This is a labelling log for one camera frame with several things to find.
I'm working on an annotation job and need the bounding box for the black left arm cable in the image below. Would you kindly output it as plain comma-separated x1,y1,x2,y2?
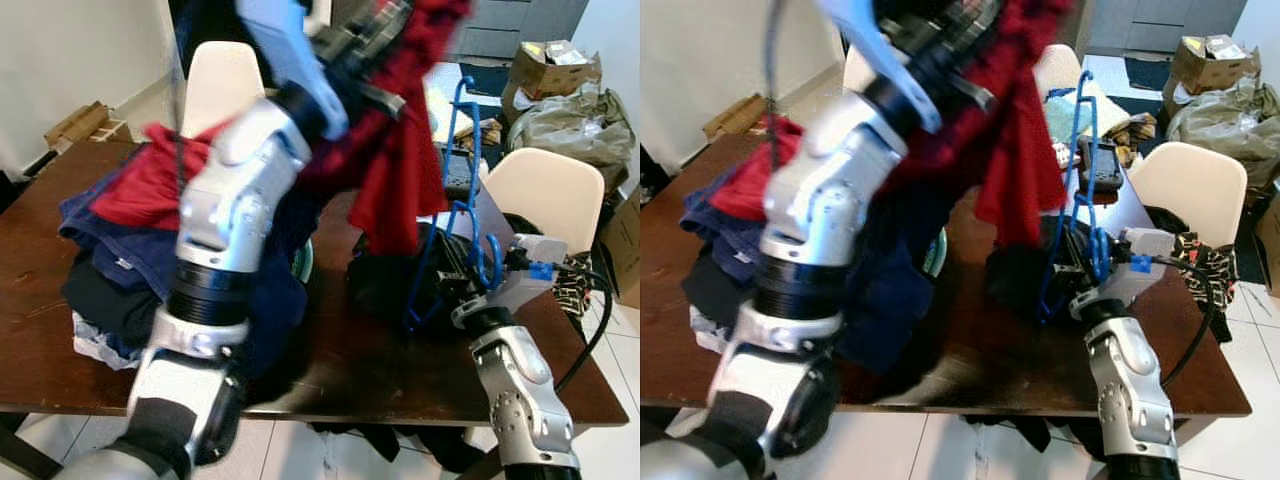
763,0,789,171
172,55,189,201

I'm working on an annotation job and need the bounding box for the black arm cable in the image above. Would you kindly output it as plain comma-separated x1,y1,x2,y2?
172,55,189,201
505,250,613,393
1130,255,1223,386
763,0,789,171

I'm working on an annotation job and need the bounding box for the dark red shirt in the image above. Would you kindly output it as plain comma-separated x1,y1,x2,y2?
90,0,471,256
715,0,1076,251

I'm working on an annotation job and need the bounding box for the teal cloth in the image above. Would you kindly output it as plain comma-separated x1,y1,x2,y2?
1043,88,1081,141

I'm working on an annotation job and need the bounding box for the small open cardboard box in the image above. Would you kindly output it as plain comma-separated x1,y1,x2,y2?
510,40,603,101
1170,35,1263,96

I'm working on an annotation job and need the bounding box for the black folded garment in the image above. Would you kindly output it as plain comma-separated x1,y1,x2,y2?
60,258,166,346
690,255,761,331

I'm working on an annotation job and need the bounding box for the flattened cardboard box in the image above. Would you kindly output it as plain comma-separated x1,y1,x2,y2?
45,100,131,151
703,95,771,141

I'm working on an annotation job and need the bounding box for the pale yellow cloth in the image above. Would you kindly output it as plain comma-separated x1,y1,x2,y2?
1090,78,1131,131
425,82,476,141

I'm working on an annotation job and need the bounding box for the white plastic chair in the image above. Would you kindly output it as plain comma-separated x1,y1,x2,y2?
1127,142,1251,251
183,40,266,136
1033,43,1091,111
845,45,876,96
483,148,607,259

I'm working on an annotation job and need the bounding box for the olive green bag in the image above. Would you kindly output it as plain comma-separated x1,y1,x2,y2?
1165,75,1280,191
505,80,626,196

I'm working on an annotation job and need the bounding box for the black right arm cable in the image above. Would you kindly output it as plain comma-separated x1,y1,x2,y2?
1130,255,1223,386
505,250,613,393

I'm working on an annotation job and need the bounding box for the dark grey cabinet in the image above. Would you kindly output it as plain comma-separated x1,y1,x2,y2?
1085,0,1251,56
450,0,591,61

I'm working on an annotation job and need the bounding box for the dark brown wooden table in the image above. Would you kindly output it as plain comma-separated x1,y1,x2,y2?
640,130,1253,419
0,140,631,429

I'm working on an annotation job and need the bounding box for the white patterned cloth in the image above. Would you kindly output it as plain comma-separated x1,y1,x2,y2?
690,305,746,353
72,310,151,371

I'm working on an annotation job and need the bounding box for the black handheld device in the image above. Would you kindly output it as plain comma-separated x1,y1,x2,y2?
440,145,491,201
1080,138,1123,193

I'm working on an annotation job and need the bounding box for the black orange patterned garment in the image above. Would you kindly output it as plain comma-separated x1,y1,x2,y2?
1175,230,1241,343
553,250,603,319

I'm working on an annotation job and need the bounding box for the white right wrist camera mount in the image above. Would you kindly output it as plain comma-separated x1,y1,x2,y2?
452,235,569,326
1070,228,1179,319

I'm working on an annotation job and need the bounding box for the navy blue garment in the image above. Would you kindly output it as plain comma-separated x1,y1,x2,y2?
58,165,311,381
680,165,936,376

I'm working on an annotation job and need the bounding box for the blue plastic clothes hanger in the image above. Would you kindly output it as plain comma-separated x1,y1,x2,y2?
1035,70,1111,323
405,75,504,336

